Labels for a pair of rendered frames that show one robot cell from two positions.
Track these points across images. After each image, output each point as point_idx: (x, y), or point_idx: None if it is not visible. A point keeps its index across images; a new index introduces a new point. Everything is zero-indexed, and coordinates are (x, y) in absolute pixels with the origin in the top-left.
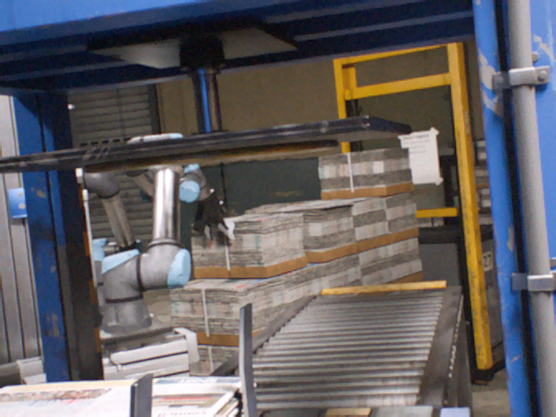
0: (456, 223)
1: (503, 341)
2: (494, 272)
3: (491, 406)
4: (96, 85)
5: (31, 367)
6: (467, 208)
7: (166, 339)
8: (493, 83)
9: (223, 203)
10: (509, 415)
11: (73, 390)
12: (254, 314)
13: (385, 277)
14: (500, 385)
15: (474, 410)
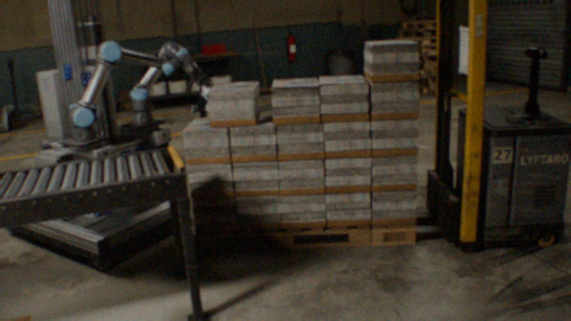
0: (531, 112)
1: (517, 226)
2: (517, 166)
3: (417, 269)
4: None
5: (54, 145)
6: (467, 104)
7: (88, 150)
8: None
9: (204, 76)
10: (403, 281)
11: None
12: (194, 148)
13: (359, 145)
14: (472, 259)
15: (401, 266)
